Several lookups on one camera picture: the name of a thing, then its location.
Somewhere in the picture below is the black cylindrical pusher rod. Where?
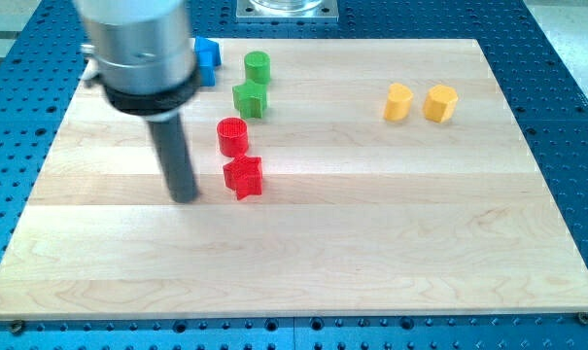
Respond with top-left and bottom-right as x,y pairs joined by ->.
147,113 -> 198,203

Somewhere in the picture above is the blue cube block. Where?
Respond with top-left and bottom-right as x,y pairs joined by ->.
196,52 -> 216,87

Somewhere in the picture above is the blue triangle block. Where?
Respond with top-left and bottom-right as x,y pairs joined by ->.
193,36 -> 222,67

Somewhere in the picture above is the red cylinder block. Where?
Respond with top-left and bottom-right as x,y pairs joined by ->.
217,118 -> 249,158

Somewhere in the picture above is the red star block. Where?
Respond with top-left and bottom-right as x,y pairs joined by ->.
223,156 -> 263,200

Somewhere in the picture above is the green star block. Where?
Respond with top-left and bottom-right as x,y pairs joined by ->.
232,79 -> 267,119

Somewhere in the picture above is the green cylinder block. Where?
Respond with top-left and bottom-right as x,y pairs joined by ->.
244,51 -> 271,85

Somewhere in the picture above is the blue perforated table plate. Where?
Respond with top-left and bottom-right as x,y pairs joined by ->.
0,1 -> 588,349

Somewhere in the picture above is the light wooden board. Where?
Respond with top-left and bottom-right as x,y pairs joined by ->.
0,39 -> 588,321

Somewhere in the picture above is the yellow heart block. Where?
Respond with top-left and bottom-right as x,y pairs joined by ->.
383,83 -> 414,122

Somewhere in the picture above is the yellow hexagon block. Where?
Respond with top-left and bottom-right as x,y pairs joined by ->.
423,85 -> 459,123

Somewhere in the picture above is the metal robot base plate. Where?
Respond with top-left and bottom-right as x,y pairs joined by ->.
235,0 -> 339,23

